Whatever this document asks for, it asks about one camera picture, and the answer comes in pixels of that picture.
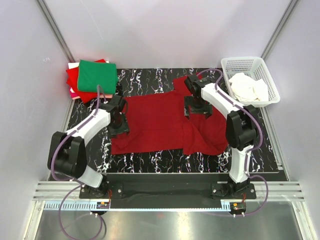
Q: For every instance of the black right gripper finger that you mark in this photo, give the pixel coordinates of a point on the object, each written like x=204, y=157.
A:
x=207, y=111
x=188, y=104

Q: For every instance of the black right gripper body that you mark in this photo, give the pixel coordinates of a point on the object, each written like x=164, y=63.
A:
x=198, y=109

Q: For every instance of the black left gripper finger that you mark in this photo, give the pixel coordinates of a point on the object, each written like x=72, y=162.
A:
x=125, y=127
x=113, y=131

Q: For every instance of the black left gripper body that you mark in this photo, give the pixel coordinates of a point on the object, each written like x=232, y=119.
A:
x=120, y=127

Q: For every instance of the dark red t-shirt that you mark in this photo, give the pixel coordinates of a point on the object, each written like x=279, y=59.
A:
x=157, y=122

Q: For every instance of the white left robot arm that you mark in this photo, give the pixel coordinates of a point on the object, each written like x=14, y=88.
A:
x=67, y=158

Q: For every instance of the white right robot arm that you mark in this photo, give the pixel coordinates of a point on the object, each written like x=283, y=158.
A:
x=242, y=127

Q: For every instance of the white crumpled t-shirt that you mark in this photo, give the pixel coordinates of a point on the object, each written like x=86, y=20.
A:
x=246, y=89

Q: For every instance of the red folded t-shirt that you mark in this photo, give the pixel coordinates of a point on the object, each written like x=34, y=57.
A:
x=72, y=81

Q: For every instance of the white plastic basket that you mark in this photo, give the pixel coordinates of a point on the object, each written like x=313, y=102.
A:
x=256, y=68

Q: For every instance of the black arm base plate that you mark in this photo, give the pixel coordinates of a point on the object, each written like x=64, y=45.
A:
x=169, y=192

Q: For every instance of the aluminium frame post left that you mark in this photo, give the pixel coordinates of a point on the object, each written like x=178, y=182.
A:
x=45, y=10

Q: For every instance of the aluminium frame post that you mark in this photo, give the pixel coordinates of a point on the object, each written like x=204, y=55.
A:
x=279, y=27
x=45, y=10

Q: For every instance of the aluminium frame post right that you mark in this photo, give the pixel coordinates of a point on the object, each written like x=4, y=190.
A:
x=279, y=27

